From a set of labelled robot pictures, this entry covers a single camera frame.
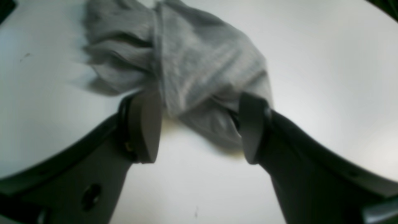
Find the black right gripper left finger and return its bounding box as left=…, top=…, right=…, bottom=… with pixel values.
left=0, top=89, right=162, bottom=224

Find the grey printed T-shirt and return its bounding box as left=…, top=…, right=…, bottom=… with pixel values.
left=84, top=0, right=272, bottom=148

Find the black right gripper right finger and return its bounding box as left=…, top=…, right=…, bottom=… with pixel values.
left=239, top=92, right=398, bottom=224

